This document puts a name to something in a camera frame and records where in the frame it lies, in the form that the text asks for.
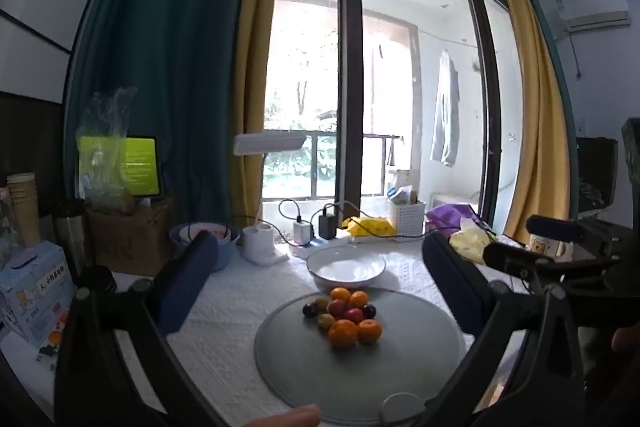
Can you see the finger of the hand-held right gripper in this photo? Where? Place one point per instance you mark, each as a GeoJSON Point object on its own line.
{"type": "Point", "coordinates": [555, 228]}
{"type": "Point", "coordinates": [515, 257]}

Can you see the white air conditioner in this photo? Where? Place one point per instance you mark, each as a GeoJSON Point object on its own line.
{"type": "Point", "coordinates": [590, 7]}

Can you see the stack of paper cups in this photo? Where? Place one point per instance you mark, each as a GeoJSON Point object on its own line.
{"type": "Point", "coordinates": [25, 207]}

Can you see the white charger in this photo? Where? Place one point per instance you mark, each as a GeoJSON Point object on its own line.
{"type": "Point", "coordinates": [302, 233]}

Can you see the dark purple plum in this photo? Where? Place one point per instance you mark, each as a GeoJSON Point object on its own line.
{"type": "Point", "coordinates": [310, 310]}
{"type": "Point", "coordinates": [369, 311]}

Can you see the tablet with green screen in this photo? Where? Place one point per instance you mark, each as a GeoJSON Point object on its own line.
{"type": "Point", "coordinates": [145, 164]}

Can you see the white outdoor unit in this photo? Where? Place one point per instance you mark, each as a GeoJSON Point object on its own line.
{"type": "Point", "coordinates": [452, 201]}

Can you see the person's right hand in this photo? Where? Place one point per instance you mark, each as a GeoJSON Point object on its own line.
{"type": "Point", "coordinates": [627, 339]}

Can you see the white desk lamp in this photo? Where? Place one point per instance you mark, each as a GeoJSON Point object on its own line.
{"type": "Point", "coordinates": [260, 247]}

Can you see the blue bowl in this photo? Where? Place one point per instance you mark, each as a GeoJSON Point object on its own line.
{"type": "Point", "coordinates": [227, 252]}

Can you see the yellow curtain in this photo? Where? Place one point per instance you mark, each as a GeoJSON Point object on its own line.
{"type": "Point", "coordinates": [540, 107]}
{"type": "Point", "coordinates": [257, 57]}

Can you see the purple cloth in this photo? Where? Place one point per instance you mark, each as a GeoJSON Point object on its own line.
{"type": "Point", "coordinates": [452, 214]}

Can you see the blue white bottle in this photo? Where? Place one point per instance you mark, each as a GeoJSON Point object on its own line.
{"type": "Point", "coordinates": [397, 194]}

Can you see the black round lid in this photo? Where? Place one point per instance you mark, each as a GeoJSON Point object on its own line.
{"type": "Point", "coordinates": [99, 277]}

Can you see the small yellow plum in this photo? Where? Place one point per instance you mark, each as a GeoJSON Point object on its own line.
{"type": "Point", "coordinates": [321, 303]}
{"type": "Point", "coordinates": [326, 321]}

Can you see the yellow tissue pack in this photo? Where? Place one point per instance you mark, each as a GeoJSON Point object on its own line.
{"type": "Point", "coordinates": [470, 242]}

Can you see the yellow plastic bag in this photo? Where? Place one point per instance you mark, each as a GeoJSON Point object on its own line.
{"type": "Point", "coordinates": [370, 227]}

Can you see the small red apple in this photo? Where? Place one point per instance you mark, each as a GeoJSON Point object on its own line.
{"type": "Point", "coordinates": [354, 316]}
{"type": "Point", "coordinates": [338, 307]}

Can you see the cardboard box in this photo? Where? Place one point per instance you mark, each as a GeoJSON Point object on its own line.
{"type": "Point", "coordinates": [130, 242]}

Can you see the person's left hand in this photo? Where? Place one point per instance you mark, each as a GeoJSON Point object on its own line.
{"type": "Point", "coordinates": [285, 417]}

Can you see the orange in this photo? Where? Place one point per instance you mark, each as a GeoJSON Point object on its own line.
{"type": "Point", "coordinates": [370, 331]}
{"type": "Point", "coordinates": [340, 294]}
{"type": "Point", "coordinates": [358, 299]}
{"type": "Point", "coordinates": [342, 333]}

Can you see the clear plastic bag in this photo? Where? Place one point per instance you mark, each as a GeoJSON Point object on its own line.
{"type": "Point", "coordinates": [102, 132]}

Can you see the white bowl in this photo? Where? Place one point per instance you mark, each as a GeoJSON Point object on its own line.
{"type": "Point", "coordinates": [345, 267]}

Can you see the black monitor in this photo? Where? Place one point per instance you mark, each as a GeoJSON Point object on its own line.
{"type": "Point", "coordinates": [597, 172]}

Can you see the hanging grey shirt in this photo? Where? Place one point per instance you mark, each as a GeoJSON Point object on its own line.
{"type": "Point", "coordinates": [445, 117]}

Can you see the white plastic basket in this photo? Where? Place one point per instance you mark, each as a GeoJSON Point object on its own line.
{"type": "Point", "coordinates": [407, 219]}

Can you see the black charger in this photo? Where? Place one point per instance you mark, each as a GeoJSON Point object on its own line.
{"type": "Point", "coordinates": [328, 224]}

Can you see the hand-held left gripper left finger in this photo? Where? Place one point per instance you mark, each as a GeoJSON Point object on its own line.
{"type": "Point", "coordinates": [192, 274]}

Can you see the balcony railing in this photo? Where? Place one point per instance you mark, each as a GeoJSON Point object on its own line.
{"type": "Point", "coordinates": [320, 162]}

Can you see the teal curtain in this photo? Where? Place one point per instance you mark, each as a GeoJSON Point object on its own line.
{"type": "Point", "coordinates": [547, 32]}
{"type": "Point", "coordinates": [165, 57]}

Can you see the round grey glass tray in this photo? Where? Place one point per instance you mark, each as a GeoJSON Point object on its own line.
{"type": "Point", "coordinates": [400, 367]}

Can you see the blue printed box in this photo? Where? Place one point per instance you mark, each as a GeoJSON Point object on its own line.
{"type": "Point", "coordinates": [30, 297]}

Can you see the steel thermos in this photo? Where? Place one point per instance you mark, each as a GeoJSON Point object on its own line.
{"type": "Point", "coordinates": [70, 237]}

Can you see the dark window frame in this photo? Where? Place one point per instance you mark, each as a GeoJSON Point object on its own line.
{"type": "Point", "coordinates": [348, 57]}

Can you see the white power strip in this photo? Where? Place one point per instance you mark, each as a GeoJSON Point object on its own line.
{"type": "Point", "coordinates": [340, 237]}

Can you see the white mug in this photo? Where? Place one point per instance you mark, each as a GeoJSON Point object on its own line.
{"type": "Point", "coordinates": [542, 246]}

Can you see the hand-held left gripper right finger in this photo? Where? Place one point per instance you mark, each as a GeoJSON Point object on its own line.
{"type": "Point", "coordinates": [450, 277]}

